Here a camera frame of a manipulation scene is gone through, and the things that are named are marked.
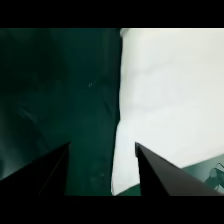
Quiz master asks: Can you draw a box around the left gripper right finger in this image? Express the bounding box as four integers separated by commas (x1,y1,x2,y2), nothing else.
134,141,224,197

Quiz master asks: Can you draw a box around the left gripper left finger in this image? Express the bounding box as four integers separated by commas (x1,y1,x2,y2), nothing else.
0,141,71,197

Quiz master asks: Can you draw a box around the white garment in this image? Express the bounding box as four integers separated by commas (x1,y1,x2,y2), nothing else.
110,28,224,196

